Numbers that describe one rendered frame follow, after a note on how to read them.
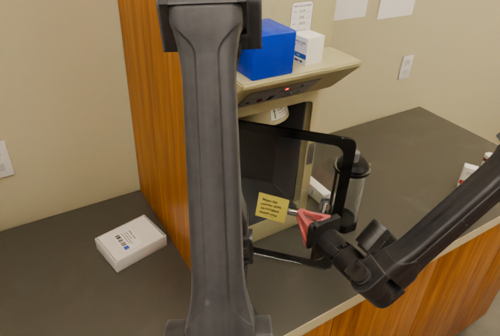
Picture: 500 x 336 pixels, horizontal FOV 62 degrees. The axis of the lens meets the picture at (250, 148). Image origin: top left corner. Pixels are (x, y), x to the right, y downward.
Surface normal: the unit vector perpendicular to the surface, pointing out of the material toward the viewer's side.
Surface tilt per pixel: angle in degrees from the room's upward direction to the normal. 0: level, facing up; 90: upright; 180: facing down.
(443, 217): 45
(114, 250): 0
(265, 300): 0
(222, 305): 61
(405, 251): 38
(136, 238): 0
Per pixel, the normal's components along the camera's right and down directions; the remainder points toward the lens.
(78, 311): 0.04, -0.85
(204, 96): 0.02, 0.06
